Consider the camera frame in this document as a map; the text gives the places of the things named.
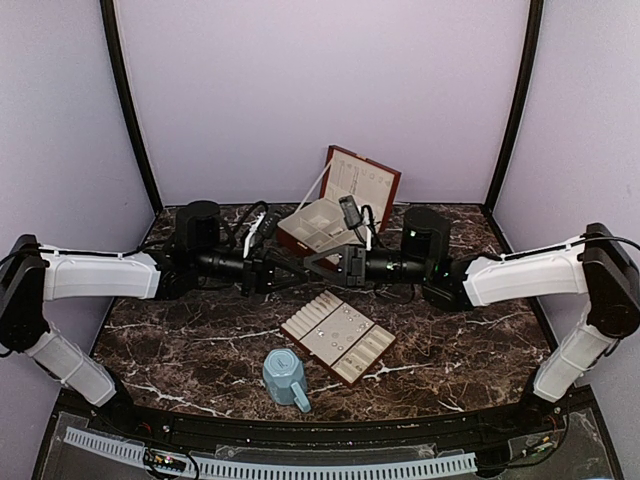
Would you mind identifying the light blue mug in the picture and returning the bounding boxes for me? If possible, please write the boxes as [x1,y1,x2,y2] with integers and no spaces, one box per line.
[263,348,311,413]

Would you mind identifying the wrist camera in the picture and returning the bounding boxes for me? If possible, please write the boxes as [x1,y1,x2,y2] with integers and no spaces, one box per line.
[338,195,373,251]
[242,205,279,259]

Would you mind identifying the red wooden jewelry box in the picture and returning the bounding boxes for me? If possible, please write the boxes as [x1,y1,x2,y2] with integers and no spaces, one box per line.
[276,145,401,256]

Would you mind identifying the right black frame post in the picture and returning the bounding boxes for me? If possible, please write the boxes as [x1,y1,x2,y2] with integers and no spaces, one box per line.
[483,0,545,214]

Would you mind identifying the black frame post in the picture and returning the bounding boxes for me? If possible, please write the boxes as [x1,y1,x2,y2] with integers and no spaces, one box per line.
[483,0,545,214]
[99,0,164,214]

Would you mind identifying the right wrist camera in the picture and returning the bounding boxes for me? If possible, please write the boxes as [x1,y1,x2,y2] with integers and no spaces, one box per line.
[338,195,373,251]

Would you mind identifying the white slotted cable duct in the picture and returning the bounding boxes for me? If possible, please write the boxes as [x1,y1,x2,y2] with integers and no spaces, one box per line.
[63,427,478,479]

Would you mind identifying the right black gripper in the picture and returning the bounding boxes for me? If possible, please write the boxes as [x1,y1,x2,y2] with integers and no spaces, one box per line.
[303,243,432,289]

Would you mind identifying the red jewelry tray insert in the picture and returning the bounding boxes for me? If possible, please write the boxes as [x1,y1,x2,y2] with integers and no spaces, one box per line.
[281,290,396,387]

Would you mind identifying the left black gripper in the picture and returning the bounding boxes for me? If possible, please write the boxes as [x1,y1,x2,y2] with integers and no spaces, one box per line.
[193,244,310,298]

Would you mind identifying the left black frame post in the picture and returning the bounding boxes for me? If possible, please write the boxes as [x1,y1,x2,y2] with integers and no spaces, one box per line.
[99,0,164,214]

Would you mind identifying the black front rail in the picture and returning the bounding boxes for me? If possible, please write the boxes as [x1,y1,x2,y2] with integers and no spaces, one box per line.
[86,398,568,451]

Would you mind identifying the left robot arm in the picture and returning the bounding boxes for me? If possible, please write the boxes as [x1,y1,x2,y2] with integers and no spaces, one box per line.
[1,200,308,436]

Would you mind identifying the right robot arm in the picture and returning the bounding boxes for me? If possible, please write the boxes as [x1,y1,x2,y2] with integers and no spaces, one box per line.
[304,206,639,434]

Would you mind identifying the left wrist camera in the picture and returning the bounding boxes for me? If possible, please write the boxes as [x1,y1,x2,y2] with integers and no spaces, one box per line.
[242,205,279,259]

